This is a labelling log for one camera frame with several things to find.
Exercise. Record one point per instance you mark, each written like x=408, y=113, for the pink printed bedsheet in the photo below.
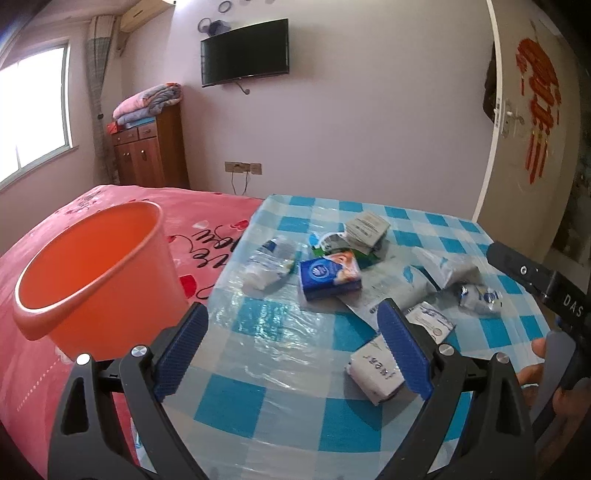
x=217, y=217

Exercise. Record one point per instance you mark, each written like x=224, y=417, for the small red box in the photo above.
x=112, y=128

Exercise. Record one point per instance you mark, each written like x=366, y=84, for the clear crushed plastic bottle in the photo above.
x=268, y=270

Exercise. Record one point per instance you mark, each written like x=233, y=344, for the wide beige wall outlet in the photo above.
x=236, y=167

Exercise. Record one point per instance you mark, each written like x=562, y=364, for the white tissue pack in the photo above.
x=369, y=369

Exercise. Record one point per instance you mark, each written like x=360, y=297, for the orange plastic bucket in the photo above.
x=92, y=277

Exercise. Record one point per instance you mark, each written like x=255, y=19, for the white air conditioner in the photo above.
x=143, y=16

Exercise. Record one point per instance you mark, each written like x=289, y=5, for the black wall television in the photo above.
x=244, y=53

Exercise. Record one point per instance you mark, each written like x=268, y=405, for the window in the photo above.
x=37, y=115

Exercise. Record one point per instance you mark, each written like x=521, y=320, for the dark hanging bag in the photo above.
x=489, y=92

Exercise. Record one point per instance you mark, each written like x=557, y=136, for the red door decoration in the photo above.
x=538, y=78

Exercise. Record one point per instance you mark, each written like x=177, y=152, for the blue tissue packet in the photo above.
x=323, y=277

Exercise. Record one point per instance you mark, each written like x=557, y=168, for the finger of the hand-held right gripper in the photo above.
x=517, y=267

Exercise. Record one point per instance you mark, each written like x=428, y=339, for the floral folded quilt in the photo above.
x=161, y=97

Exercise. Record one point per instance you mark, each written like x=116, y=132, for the blue white checkered tablecloth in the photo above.
x=258, y=332

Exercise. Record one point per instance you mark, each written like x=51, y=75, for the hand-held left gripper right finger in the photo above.
x=406, y=350

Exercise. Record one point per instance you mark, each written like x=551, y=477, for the cream door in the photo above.
x=508, y=194

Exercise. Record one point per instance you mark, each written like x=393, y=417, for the person's right hand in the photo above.
x=535, y=374

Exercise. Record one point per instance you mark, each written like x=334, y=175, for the white crushed bottle blue label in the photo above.
x=475, y=297

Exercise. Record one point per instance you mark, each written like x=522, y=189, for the grey checkered curtain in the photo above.
x=99, y=92

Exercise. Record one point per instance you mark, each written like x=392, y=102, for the large white packaging bag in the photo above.
x=392, y=281

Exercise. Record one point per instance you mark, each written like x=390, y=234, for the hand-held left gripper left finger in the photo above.
x=180, y=355

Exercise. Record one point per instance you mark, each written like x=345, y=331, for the brown wooden cabinet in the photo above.
x=143, y=152

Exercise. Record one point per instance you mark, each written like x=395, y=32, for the green white snack wrapper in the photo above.
x=332, y=242

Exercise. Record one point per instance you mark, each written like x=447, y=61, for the small beige wall outlet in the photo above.
x=256, y=168

